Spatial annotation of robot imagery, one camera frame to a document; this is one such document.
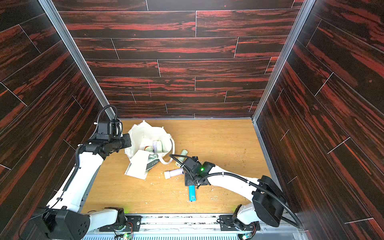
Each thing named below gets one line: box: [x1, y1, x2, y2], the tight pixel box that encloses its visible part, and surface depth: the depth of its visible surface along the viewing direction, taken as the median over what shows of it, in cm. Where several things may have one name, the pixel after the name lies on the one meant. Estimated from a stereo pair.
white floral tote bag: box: [125, 120, 175, 165], surface depth 86 cm
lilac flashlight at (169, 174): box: [164, 168, 185, 180], surface depth 90 cm
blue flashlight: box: [188, 185, 197, 202], surface depth 84 cm
